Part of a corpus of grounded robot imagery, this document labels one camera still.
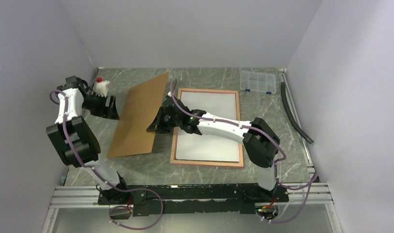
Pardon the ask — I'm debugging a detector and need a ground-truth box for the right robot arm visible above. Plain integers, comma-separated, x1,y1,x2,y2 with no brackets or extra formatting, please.
146,96,283,201

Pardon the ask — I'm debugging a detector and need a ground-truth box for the seascape photo print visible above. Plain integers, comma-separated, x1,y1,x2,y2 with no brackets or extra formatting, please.
175,91,241,163

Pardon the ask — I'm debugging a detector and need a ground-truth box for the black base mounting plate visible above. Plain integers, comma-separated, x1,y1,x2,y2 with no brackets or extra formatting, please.
99,183,289,216

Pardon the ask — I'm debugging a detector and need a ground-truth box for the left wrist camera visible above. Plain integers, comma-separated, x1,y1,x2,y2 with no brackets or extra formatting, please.
92,77,111,97

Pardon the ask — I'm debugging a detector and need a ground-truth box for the brown backing board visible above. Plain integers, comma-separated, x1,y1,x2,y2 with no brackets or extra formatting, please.
107,72,169,158

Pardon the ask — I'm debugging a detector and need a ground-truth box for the black corrugated hose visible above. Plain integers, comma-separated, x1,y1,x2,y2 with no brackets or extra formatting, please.
280,81,314,144

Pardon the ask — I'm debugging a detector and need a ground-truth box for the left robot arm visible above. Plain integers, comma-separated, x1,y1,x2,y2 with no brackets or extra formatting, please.
46,76,130,204

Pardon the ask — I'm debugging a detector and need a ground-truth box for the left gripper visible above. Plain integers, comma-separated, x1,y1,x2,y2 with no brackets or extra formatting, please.
82,92,120,120

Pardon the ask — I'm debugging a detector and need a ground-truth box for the aluminium extrusion rail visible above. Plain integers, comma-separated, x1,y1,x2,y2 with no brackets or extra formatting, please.
50,183,334,208

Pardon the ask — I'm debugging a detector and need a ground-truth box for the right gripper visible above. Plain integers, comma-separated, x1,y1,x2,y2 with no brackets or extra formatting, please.
147,106,182,133

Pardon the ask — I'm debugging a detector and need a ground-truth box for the clear plastic organizer box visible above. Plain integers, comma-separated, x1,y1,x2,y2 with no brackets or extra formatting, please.
240,71,277,95

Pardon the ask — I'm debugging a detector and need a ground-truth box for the pink picture frame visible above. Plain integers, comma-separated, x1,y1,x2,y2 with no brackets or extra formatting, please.
170,88,245,169

